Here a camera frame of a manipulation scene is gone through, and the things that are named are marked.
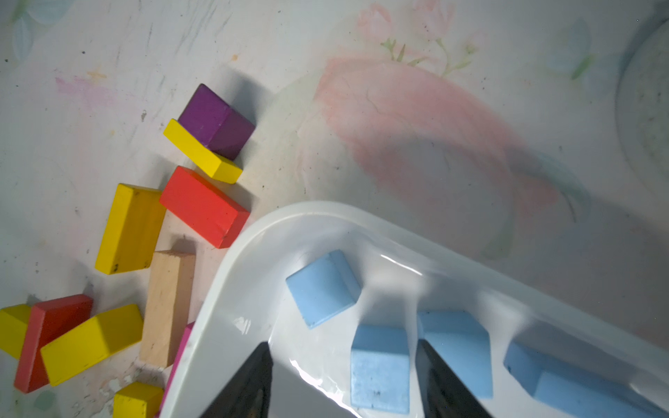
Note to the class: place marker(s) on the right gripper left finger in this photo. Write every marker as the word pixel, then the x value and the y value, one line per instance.
pixel 248 393

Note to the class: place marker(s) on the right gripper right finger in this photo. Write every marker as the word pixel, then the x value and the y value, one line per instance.
pixel 442 392

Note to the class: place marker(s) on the blue cube pair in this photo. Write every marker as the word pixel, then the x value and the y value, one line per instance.
pixel 379 369

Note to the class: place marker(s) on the blue block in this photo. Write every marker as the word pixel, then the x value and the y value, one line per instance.
pixel 572 390

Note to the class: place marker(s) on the blue cube cluster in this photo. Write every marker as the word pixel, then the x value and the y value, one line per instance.
pixel 324 288

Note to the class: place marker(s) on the white rectangular dish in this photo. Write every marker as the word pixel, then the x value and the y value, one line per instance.
pixel 401 274

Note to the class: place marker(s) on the upper magenta block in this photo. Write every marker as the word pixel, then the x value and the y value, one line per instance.
pixel 181 348

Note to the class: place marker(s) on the yellow block lower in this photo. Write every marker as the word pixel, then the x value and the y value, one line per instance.
pixel 137 400

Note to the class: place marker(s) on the natural wood long block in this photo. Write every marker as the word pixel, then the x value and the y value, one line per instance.
pixel 167 307

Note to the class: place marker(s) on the yellow rainbow block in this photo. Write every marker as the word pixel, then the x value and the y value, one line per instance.
pixel 91 342

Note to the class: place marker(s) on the red rectangular block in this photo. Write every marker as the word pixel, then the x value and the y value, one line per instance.
pixel 217 218

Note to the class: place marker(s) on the yellow upright block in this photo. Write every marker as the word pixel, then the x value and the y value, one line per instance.
pixel 132 230

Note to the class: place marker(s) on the thin red block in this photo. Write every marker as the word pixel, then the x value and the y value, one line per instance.
pixel 48 321

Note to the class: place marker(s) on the small yellow flat block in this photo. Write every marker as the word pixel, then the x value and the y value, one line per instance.
pixel 214 165

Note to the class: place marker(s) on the purple block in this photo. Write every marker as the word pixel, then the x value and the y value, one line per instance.
pixel 215 124

